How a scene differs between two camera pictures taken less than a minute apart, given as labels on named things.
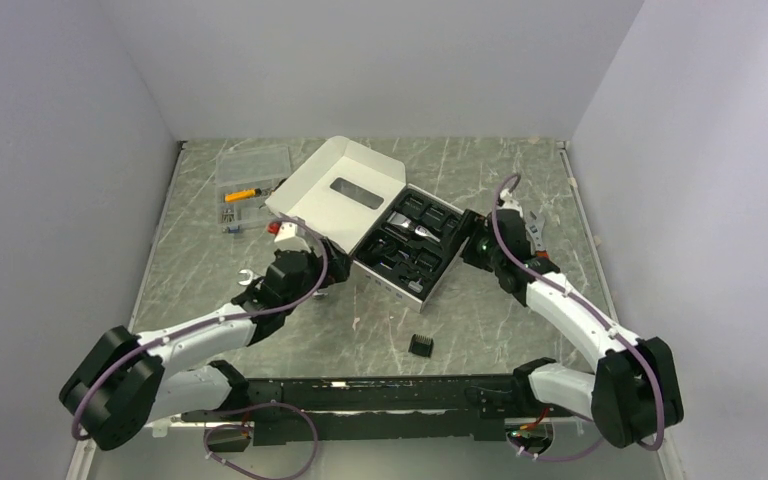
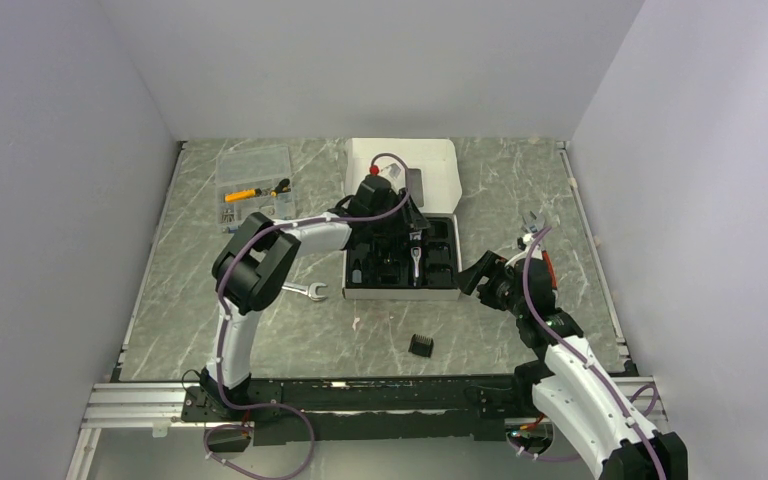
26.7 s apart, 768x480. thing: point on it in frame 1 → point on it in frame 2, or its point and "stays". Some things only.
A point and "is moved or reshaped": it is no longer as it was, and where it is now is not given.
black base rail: (304, 410) stays
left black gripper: (340, 263) → (410, 219)
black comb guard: (421, 345) stays
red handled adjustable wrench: (535, 229) stays
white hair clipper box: (402, 239) is moved or reshaped
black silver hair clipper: (400, 219) is moved or reshaped
